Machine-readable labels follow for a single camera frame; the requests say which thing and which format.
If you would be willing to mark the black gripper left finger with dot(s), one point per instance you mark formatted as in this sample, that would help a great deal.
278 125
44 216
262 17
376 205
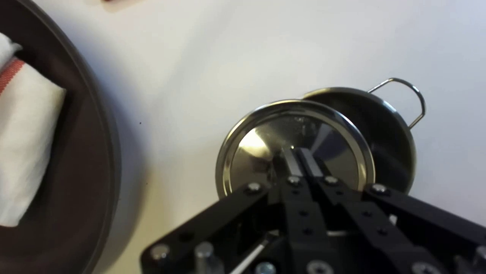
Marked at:
297 213

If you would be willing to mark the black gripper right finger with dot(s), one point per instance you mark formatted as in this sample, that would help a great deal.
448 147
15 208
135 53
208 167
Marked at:
369 217

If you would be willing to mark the silver pot lid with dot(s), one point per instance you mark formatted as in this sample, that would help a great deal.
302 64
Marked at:
252 146

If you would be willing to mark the black frying pan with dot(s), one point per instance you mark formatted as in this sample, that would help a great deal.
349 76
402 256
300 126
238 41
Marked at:
80 176

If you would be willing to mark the white folded cloth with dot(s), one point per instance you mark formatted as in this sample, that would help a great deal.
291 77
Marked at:
24 141

